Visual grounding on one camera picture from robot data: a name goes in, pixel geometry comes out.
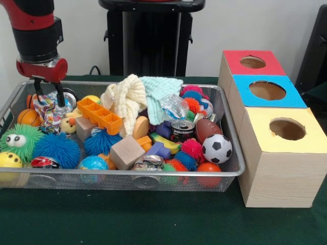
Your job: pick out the plain wooden block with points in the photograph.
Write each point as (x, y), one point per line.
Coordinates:
(126, 153)

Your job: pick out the orange toy brick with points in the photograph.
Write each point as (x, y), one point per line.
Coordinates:
(99, 116)

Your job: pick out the shallow mesh bin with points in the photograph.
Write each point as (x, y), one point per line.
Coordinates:
(153, 182)

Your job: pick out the dark green tablecloth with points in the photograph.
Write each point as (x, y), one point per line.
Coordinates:
(127, 222)
(318, 93)

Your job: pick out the black upright bar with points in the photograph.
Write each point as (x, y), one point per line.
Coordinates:
(314, 51)

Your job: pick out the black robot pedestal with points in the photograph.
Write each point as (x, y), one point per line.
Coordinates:
(153, 38)

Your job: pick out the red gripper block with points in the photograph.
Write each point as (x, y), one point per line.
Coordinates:
(43, 72)

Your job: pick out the black drink can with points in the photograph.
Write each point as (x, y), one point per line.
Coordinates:
(182, 132)

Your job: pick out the brown toy football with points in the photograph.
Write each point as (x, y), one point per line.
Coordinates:
(208, 130)

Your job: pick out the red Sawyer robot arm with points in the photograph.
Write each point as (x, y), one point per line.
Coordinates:
(35, 38)

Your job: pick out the green spiky ball with eyes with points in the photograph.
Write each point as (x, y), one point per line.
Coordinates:
(28, 135)

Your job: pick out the clear plastic bottle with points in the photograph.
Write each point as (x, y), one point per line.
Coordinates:
(173, 107)

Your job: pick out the black and white soccer ball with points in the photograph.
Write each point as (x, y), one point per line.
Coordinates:
(217, 148)

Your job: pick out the mint green cloth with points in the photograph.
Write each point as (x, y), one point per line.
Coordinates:
(163, 86)

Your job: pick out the blue spiky ball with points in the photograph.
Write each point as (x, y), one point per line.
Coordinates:
(57, 150)
(102, 143)

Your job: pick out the wooden box with three holes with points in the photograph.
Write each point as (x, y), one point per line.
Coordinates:
(281, 178)

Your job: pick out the cream knitted cloth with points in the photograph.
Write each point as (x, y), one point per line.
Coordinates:
(125, 102)

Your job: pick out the white multicolour print cloth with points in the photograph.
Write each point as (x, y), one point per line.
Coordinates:
(48, 114)

